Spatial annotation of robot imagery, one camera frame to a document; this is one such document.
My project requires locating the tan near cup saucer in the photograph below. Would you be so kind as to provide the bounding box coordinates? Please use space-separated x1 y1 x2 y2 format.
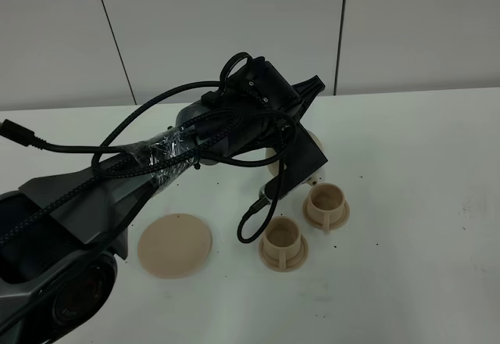
259 235 309 272

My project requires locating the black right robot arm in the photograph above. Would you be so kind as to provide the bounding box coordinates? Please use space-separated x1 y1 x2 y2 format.
1 52 327 343

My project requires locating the tan ceramic teapot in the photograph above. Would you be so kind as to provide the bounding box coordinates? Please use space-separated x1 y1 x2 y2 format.
266 130 323 186

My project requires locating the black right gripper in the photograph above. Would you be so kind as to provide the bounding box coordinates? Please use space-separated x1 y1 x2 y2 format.
288 75 326 119

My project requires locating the tan far cup saucer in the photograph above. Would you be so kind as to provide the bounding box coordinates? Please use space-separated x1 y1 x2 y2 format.
302 198 350 232

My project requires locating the tan near teacup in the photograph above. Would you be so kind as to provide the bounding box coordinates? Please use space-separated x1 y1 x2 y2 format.
262 217 301 247

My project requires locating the tan far teacup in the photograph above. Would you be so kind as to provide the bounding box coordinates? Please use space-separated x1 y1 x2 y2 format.
306 183 347 210

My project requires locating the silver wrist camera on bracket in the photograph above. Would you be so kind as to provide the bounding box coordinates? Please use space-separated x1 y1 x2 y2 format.
278 124 327 199

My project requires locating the tan cup saucer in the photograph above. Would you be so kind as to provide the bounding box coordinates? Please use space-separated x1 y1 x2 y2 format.
259 235 309 272
302 198 350 232

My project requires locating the tan round teapot saucer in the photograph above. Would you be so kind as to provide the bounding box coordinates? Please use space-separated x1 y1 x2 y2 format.
137 213 213 279

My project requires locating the tan teacup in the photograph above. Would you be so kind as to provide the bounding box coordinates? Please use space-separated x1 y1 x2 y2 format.
306 183 347 210
262 217 301 247

